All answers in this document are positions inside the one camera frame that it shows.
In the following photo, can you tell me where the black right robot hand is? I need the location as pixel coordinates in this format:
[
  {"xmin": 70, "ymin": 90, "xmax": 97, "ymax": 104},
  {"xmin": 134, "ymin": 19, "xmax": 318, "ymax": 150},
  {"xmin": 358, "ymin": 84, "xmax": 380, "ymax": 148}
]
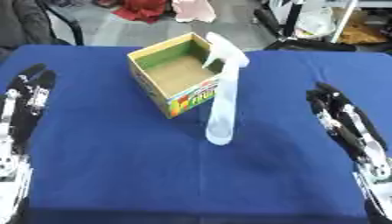
[{"xmin": 304, "ymin": 81, "xmax": 392, "ymax": 183}]

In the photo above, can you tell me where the white pole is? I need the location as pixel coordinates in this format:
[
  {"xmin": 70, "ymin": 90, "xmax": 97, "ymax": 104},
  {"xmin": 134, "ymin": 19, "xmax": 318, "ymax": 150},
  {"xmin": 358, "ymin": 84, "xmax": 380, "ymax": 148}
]
[{"xmin": 329, "ymin": 0, "xmax": 361, "ymax": 44}]

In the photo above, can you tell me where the white plastic bag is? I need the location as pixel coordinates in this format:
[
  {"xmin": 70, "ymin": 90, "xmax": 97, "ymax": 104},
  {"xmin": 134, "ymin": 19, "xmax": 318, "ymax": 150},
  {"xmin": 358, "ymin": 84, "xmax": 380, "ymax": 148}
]
[{"xmin": 294, "ymin": 7, "xmax": 337, "ymax": 40}]

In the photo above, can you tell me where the red cloth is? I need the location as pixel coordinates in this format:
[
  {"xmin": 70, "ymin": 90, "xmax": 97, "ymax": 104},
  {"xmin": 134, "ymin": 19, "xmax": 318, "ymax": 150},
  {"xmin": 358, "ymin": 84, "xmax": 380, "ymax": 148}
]
[{"xmin": 110, "ymin": 0, "xmax": 171, "ymax": 25}]

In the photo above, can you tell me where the pink cloth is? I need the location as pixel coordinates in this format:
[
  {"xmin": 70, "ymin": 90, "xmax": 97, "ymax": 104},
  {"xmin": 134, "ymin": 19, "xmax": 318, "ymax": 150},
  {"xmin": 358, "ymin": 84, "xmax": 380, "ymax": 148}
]
[{"xmin": 170, "ymin": 0, "xmax": 218, "ymax": 24}]

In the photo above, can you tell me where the black chair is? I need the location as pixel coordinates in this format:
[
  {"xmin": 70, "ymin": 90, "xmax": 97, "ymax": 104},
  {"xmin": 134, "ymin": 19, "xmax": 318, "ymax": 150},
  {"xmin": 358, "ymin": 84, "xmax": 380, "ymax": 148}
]
[{"xmin": 0, "ymin": 0, "xmax": 86, "ymax": 49}]

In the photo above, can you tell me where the white spray bottle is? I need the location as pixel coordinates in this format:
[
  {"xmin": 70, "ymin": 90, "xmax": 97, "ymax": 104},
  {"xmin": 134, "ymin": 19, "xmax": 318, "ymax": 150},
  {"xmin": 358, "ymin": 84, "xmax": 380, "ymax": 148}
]
[{"xmin": 200, "ymin": 31, "xmax": 251, "ymax": 146}]

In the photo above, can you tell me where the cardboard box with green inside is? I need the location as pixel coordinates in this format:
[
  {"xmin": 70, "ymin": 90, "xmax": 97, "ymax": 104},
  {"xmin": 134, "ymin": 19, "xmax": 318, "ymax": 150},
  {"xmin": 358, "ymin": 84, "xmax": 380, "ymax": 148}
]
[{"xmin": 125, "ymin": 31, "xmax": 227, "ymax": 120}]

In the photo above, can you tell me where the black stand base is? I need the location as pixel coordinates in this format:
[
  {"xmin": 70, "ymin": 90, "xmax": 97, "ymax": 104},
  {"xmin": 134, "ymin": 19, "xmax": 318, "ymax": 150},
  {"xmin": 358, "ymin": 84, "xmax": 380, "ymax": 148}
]
[{"xmin": 262, "ymin": 37, "xmax": 359, "ymax": 53}]

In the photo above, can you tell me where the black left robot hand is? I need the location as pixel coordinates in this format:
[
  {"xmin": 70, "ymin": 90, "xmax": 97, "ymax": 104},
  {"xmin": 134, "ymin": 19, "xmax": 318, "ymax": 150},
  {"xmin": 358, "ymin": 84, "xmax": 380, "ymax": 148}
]
[{"xmin": 0, "ymin": 63, "xmax": 59, "ymax": 179}]

